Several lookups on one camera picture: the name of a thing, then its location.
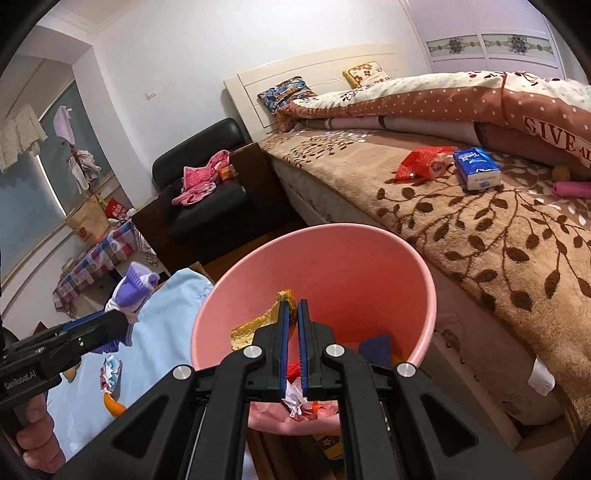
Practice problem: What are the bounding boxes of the pink plastic trash bucket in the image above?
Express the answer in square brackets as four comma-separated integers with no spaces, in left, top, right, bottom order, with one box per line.
[190,222,438,437]

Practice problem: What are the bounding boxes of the polka dot folded quilt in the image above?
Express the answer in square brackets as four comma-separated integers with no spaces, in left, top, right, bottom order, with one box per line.
[283,71,590,169]

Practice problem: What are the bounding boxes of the orange box on armchair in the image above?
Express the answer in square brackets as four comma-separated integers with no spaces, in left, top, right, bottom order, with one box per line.
[219,164,238,181]

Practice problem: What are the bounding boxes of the bed with brown leaf blanket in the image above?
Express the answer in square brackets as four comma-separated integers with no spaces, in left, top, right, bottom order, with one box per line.
[224,44,590,437]

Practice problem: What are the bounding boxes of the pink garment on armchair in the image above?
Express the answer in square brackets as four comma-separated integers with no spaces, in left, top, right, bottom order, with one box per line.
[171,150,230,206]

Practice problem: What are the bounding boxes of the red white paper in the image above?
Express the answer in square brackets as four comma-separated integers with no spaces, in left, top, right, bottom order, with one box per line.
[99,354,122,394]

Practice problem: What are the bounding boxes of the purple white sock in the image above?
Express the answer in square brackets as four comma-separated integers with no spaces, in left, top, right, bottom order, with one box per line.
[93,261,159,354]

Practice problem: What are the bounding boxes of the person's left hand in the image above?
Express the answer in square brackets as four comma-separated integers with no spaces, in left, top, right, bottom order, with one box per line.
[17,394,66,474]

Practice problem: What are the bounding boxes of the hanging beige garment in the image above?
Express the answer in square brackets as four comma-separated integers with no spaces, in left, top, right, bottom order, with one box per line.
[0,104,48,173]

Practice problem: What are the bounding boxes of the black leather armchair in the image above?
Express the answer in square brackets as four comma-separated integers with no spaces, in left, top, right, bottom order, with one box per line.
[132,118,304,272]

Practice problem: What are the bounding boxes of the table with checkered cloth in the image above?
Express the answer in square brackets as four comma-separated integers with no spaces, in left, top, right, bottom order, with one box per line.
[52,220,139,315]

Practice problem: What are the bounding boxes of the colourful patterned pillow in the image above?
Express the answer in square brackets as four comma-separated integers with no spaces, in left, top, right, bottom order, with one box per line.
[257,76,315,115]

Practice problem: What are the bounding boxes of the orange wrapper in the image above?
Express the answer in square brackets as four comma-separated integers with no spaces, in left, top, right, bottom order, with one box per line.
[103,392,126,418]

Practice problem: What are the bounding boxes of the red snack bag on bed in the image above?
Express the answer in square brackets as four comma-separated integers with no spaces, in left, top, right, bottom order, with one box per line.
[394,146,457,181]

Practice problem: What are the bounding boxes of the yellow floral pillow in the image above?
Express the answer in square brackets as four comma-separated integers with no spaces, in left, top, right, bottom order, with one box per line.
[342,61,392,88]

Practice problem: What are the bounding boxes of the blue tissue pack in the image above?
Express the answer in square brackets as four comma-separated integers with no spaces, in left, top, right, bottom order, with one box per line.
[453,147,501,191]

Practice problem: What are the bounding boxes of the light blue table cloth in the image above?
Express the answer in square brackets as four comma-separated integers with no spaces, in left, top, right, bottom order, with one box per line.
[47,268,213,459]

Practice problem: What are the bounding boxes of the pink cylinder on bed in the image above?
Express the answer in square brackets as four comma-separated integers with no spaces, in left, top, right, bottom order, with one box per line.
[552,181,591,199]

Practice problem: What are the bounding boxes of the lilac wardrobe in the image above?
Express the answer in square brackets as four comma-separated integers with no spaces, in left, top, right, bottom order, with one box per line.
[401,0,589,84]

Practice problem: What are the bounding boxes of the blue foam fruit net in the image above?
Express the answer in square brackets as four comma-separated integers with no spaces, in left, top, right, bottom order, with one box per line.
[359,334,392,368]

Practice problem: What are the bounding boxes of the brown paper bag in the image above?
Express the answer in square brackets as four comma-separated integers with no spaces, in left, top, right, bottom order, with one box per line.
[66,196,110,246]

